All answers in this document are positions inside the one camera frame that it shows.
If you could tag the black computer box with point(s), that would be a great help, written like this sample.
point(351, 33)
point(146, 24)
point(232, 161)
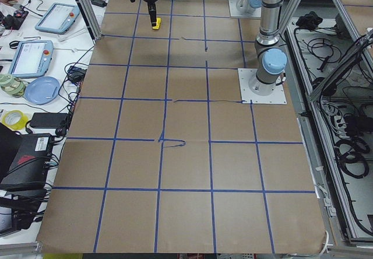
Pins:
point(24, 166)

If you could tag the blue teach pendant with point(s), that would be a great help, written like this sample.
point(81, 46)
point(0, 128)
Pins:
point(58, 19)
point(32, 59)

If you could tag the green tape rolls stack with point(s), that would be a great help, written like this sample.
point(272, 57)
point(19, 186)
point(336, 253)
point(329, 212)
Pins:
point(12, 86)

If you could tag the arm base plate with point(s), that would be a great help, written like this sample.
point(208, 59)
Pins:
point(241, 9)
point(255, 92)

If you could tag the near blue teach pendant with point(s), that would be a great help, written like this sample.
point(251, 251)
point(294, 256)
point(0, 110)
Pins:
point(32, 59)

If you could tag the light blue plate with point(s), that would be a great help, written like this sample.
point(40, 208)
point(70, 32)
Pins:
point(42, 90)

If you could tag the yellow tape roll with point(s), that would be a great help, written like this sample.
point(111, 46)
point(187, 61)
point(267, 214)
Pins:
point(15, 120)

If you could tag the far blue teach pendant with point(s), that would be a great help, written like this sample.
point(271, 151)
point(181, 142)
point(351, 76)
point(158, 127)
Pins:
point(58, 19)

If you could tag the aluminium frame post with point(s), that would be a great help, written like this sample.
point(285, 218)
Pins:
point(89, 18)

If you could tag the black power adapter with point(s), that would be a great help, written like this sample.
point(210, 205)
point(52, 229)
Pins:
point(47, 120)

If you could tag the yellow toy beetle car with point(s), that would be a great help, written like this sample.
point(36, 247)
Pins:
point(157, 25)

